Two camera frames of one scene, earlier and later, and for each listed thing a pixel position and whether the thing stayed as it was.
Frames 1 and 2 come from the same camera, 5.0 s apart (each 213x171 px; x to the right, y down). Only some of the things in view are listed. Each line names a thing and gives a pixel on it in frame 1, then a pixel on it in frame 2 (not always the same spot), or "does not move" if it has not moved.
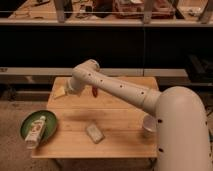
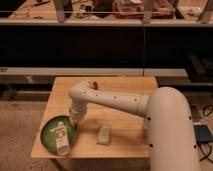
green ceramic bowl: x=49 y=127 → x=48 y=128
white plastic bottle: x=34 y=132 → x=62 y=140
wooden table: x=105 y=126 does not move
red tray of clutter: x=134 y=9 does not move
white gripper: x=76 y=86 → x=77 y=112
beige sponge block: x=94 y=133 → x=104 y=134
